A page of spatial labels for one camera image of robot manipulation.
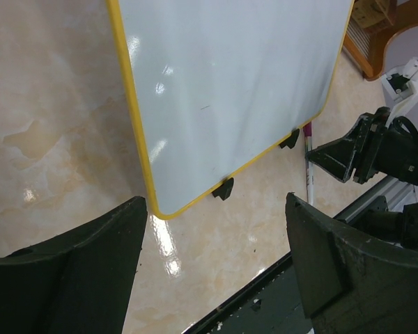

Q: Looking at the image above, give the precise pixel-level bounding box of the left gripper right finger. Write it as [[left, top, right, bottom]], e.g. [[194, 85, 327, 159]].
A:
[[286, 193, 418, 333]]

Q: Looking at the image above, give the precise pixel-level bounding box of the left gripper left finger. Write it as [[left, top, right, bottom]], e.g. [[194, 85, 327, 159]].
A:
[[0, 196, 147, 333]]

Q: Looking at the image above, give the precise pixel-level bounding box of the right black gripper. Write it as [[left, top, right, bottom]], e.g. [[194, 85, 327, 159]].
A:
[[306, 106, 418, 186]]

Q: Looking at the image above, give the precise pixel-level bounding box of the white marker purple cap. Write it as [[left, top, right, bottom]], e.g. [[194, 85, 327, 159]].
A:
[[303, 123, 315, 206]]

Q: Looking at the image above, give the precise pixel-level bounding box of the yellow framed whiteboard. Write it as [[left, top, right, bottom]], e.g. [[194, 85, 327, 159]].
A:
[[107, 1, 353, 219]]

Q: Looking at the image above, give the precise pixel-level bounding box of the orange wooden shelf rack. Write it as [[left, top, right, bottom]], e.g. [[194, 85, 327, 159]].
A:
[[343, 0, 418, 81]]

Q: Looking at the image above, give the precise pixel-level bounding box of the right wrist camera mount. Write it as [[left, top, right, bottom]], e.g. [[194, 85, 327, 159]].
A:
[[381, 57, 418, 128]]

